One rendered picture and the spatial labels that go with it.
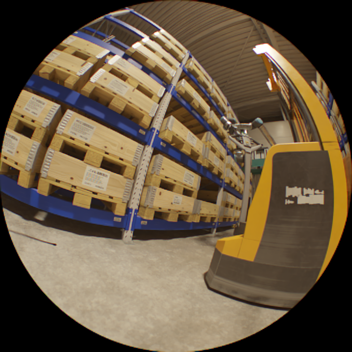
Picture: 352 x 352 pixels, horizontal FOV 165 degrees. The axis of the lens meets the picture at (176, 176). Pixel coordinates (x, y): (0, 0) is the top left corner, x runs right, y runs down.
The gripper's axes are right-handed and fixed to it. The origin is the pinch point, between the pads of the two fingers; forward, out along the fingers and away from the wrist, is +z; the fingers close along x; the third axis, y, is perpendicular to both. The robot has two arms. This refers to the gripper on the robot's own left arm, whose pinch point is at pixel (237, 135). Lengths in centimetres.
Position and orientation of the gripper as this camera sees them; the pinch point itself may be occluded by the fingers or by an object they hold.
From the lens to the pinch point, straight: 146.8
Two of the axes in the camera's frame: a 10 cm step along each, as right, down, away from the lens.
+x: -0.2, -4.9, -8.7
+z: 2.9, 8.3, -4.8
